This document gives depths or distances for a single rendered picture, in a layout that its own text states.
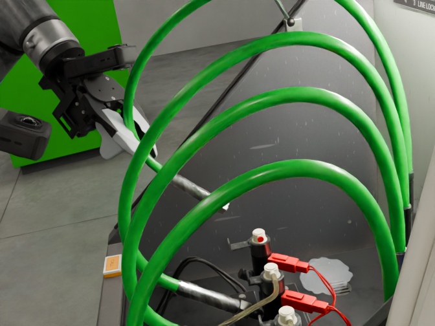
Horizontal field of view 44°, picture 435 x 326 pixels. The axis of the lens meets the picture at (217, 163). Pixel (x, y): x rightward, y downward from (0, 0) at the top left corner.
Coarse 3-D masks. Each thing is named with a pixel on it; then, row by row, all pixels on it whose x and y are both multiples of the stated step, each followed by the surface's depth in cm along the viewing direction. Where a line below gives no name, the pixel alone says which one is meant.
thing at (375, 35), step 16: (192, 0) 66; (208, 0) 66; (336, 0) 62; (352, 0) 62; (176, 16) 68; (368, 16) 62; (160, 32) 69; (368, 32) 62; (144, 48) 71; (384, 48) 63; (144, 64) 72; (384, 64) 64; (128, 80) 73; (400, 80) 64; (128, 96) 74; (400, 96) 65; (128, 112) 75; (400, 112) 65; (128, 128) 76
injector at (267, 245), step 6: (270, 240) 71; (252, 246) 70; (258, 246) 70; (264, 246) 70; (270, 246) 71; (252, 252) 71; (258, 252) 70; (264, 252) 70; (270, 252) 71; (252, 258) 71; (258, 258) 70; (264, 258) 70; (252, 264) 72; (258, 264) 71; (264, 264) 71; (240, 270) 73; (246, 270) 72; (258, 270) 71; (240, 276) 72; (246, 276) 72; (252, 276) 72
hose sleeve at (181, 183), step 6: (174, 180) 78; (180, 180) 78; (186, 180) 78; (180, 186) 78; (186, 186) 78; (192, 186) 78; (198, 186) 79; (186, 192) 79; (192, 192) 78; (198, 192) 78; (204, 192) 78; (198, 198) 78; (204, 198) 78
